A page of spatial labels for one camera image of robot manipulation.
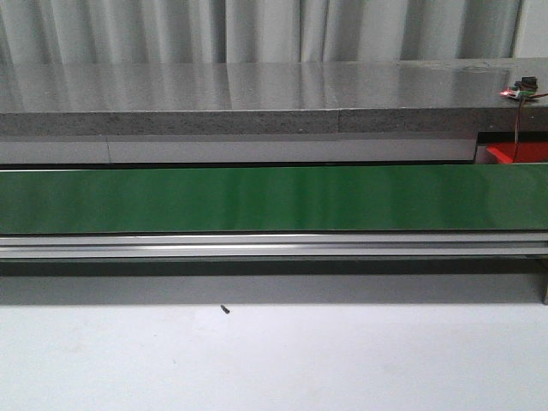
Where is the green conveyor belt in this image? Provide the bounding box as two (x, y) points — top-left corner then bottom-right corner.
(1, 164), (547, 235)

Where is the aluminium conveyor frame rail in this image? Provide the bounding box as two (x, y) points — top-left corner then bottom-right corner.
(1, 231), (547, 259)

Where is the red plastic bin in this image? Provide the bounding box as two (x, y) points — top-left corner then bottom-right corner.
(487, 142), (548, 164)

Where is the grey pleated curtain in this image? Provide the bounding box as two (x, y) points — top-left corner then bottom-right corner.
(1, 1), (521, 64)

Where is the small green sensor board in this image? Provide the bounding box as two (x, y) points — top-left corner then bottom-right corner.
(500, 76), (541, 101)

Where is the white rear conveyor panel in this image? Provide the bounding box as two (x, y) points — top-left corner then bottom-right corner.
(1, 138), (476, 164)

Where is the grey stone slab bench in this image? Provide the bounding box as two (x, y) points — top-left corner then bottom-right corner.
(1, 58), (547, 136)

